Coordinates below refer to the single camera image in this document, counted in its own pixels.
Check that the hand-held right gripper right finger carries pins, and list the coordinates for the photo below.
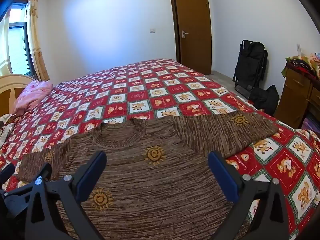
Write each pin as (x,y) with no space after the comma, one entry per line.
(222,175)

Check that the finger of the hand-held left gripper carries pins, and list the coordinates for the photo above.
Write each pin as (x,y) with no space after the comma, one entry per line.
(45,171)
(7,173)

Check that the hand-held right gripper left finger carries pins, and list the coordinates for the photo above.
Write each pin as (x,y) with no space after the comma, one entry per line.
(91,175)

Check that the brown knit sweater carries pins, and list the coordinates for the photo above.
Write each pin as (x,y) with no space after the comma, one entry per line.
(150,192)

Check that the pile of colourful clothes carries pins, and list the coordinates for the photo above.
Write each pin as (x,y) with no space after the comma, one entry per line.
(302,65)

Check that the white patterned cloth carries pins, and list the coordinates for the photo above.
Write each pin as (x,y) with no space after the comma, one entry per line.
(5,130)

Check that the pink pillow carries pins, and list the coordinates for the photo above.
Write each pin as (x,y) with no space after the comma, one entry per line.
(32,95)

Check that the black bag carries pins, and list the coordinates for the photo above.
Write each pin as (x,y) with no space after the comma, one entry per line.
(265,100)

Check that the cream wooden headboard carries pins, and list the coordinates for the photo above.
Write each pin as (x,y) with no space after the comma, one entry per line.
(7,85)

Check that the red checked printed bedspread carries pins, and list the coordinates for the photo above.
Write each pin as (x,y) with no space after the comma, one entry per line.
(140,97)

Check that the purple box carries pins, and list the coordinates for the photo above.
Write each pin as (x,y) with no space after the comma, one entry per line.
(311,125)

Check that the brown wooden cabinet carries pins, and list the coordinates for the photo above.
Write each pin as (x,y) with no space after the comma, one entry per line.
(295,95)

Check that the sheer cream curtain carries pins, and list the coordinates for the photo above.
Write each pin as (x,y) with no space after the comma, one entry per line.
(3,50)

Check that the window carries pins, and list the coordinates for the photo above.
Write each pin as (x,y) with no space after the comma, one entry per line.
(18,45)

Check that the yellow patterned curtain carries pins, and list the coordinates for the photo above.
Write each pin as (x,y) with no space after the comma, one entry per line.
(36,42)

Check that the brown wooden door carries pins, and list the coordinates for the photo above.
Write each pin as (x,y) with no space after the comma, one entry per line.
(195,30)

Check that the white wall socket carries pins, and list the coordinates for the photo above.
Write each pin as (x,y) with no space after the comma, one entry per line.
(298,48)

